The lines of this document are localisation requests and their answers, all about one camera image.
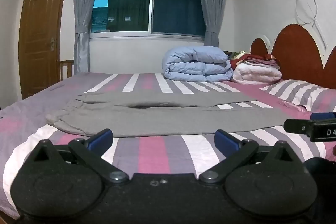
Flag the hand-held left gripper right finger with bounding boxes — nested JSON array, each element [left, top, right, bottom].
[[199, 129, 303, 185]]

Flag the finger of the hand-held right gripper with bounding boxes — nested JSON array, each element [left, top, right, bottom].
[[283, 112, 336, 133]]

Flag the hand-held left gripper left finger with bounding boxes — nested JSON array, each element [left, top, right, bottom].
[[28, 129, 130, 185]]

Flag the grey pants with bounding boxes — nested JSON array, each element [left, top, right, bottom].
[[46, 92, 313, 138]]

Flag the striped pillow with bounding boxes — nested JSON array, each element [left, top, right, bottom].
[[265, 79, 336, 112]]

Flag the white folded quilt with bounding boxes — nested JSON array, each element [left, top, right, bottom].
[[232, 62, 283, 84]]

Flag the red wooden headboard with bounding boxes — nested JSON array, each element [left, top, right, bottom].
[[250, 24, 336, 89]]

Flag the wooden chair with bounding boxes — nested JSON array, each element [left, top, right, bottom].
[[59, 59, 75, 81]]

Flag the pile of red clothes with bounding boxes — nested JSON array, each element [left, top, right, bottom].
[[228, 51, 281, 70]]

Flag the light blue folded duvet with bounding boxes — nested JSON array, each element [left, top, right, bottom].
[[162, 46, 234, 83]]

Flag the brown wooden door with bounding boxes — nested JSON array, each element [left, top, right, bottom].
[[18, 0, 74, 100]]

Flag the white wall cable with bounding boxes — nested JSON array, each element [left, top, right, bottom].
[[294, 0, 328, 52]]

